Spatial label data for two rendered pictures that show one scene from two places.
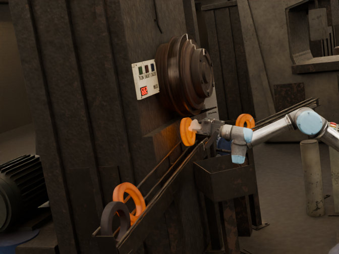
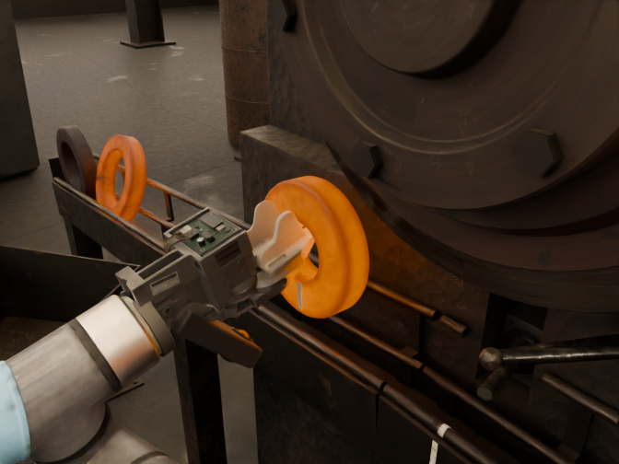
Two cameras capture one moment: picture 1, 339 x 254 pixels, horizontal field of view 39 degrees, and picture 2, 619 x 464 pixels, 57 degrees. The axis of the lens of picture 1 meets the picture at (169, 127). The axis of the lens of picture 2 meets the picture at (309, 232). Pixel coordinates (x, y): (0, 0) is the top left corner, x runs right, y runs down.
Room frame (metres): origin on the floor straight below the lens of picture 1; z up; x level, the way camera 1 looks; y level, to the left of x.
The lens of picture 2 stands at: (2.84, -0.58, 1.13)
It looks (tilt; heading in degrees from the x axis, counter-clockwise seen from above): 27 degrees down; 119
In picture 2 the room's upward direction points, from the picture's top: straight up
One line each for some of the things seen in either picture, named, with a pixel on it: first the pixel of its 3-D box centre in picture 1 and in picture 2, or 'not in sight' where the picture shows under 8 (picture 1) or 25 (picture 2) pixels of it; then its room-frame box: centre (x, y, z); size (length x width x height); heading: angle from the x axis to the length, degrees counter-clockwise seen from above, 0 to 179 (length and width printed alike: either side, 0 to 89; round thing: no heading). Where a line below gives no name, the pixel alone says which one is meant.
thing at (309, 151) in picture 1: (312, 178); not in sight; (3.15, -0.92, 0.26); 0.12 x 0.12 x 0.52
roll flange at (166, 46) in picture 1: (174, 76); not in sight; (2.80, -0.07, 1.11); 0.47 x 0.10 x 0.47; 158
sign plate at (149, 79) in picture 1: (146, 78); not in sight; (2.50, 0.08, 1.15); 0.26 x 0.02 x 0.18; 158
